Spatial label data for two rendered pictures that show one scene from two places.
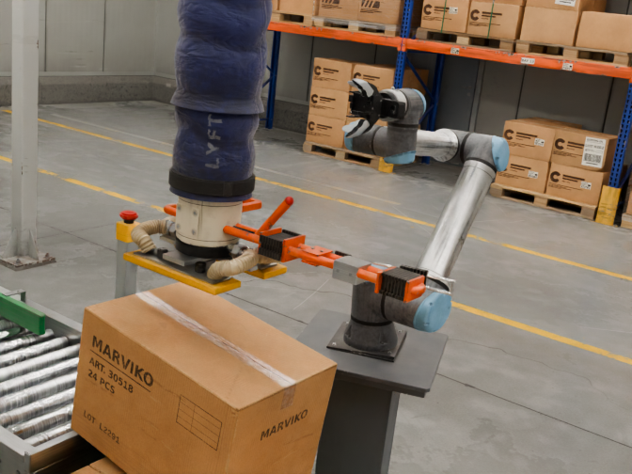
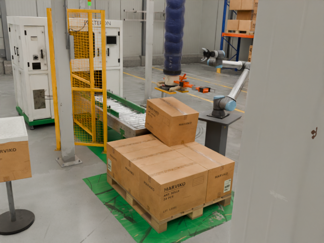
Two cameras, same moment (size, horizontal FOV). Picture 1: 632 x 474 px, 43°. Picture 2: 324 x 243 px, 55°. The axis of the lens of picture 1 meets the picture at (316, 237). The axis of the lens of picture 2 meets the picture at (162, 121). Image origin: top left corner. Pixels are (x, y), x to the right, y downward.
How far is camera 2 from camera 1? 1.83 m
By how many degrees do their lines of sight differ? 20
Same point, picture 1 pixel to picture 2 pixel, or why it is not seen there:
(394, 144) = (216, 63)
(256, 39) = (179, 40)
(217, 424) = (168, 120)
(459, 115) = not seen: hidden behind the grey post
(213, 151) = (170, 64)
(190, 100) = (166, 53)
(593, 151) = not seen: outside the picture
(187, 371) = (164, 110)
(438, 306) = (231, 104)
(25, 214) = (148, 92)
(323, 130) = not seen: hidden behind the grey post
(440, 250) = (234, 91)
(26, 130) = (149, 68)
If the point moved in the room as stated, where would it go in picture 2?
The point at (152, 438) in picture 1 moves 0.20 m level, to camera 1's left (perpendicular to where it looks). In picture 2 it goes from (158, 126) to (143, 123)
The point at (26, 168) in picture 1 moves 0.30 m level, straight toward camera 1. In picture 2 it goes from (148, 79) to (148, 82)
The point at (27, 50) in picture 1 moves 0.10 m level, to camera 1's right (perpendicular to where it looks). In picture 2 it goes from (149, 46) to (153, 47)
